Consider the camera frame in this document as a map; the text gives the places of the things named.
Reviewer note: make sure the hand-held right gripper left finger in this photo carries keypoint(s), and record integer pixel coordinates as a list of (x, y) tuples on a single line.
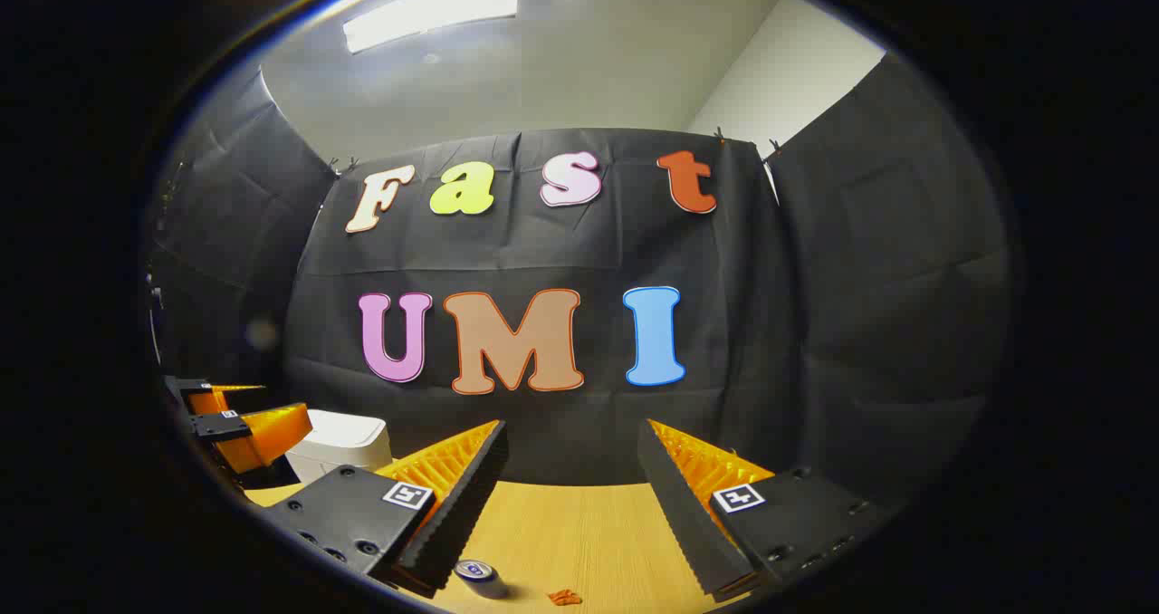
[(457, 514)]

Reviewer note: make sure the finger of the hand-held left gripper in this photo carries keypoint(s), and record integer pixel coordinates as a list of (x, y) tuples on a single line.
[(186, 386), (222, 426)]

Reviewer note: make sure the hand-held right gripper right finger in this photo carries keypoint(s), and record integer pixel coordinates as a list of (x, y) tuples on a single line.
[(688, 523)]

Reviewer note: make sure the silver blue pop can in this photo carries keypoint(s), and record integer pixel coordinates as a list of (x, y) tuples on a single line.
[(480, 578)]

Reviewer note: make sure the white desktop garbage bin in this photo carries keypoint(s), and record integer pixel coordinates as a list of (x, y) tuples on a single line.
[(340, 442)]

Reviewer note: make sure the orange paper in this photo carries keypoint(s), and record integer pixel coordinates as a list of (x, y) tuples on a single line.
[(564, 598)]

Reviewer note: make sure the wooden desktop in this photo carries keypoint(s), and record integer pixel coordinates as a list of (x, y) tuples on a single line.
[(579, 542)]

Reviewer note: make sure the black backdrop cloth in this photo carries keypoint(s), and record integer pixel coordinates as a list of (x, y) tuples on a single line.
[(561, 252)]

